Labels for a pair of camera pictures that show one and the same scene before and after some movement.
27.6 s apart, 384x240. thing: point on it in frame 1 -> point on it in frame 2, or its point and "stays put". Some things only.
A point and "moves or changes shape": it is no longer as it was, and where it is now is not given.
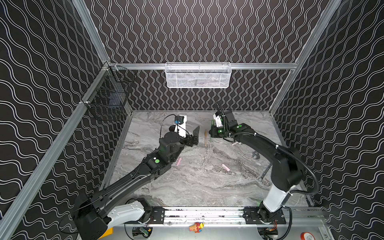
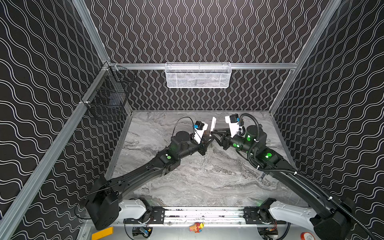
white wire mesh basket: x=198 y=75 stays put
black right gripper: x=216 y=131 -> x=225 y=141
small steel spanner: x=260 y=179 stays put
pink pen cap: x=225 y=167 moves or changes shape
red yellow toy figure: x=196 y=227 stays put
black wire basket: x=108 y=98 stays put
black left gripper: x=190 y=140 -> x=202 y=147
